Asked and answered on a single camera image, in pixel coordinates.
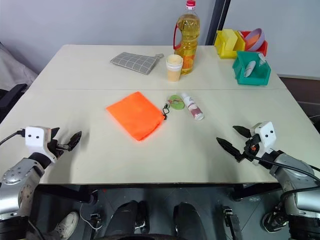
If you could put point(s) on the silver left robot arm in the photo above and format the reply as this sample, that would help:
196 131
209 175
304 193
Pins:
17 180

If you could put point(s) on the dark rounded shape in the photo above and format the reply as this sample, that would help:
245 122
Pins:
126 217
188 220

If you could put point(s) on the purple plastic bowl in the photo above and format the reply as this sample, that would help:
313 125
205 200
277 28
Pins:
260 41

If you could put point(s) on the yellow plastic storage bin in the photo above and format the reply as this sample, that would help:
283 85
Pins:
226 43

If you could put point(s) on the stacked beige paper cups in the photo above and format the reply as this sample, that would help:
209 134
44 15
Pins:
174 68

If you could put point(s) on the red plastic storage bin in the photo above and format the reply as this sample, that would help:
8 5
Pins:
263 48

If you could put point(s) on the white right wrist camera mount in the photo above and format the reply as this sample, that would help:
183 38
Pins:
265 137

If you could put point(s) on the green plastic storage bin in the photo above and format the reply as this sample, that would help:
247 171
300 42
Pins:
252 77

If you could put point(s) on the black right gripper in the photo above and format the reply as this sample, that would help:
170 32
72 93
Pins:
250 148

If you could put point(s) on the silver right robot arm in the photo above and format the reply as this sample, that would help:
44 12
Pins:
297 185

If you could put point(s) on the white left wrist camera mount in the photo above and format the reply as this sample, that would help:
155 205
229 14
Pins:
37 140

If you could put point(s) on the grey fabric cover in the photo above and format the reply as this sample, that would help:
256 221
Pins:
12 67

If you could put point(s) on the black chair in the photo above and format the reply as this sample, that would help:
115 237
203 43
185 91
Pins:
11 97

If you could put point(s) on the cooking oil bottle red cap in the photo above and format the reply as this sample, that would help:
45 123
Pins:
188 40

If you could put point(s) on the black vertical pole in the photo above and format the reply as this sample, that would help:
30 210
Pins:
215 20

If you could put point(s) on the grey checked pot holder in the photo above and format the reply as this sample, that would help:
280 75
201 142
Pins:
133 62

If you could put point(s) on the white pink cosmetic tube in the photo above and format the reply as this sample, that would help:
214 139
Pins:
193 107

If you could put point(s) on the white sneaker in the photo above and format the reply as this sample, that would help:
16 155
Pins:
66 225

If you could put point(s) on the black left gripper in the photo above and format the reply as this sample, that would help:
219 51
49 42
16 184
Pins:
57 148

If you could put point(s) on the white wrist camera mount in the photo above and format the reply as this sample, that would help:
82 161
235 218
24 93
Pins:
37 140
265 137

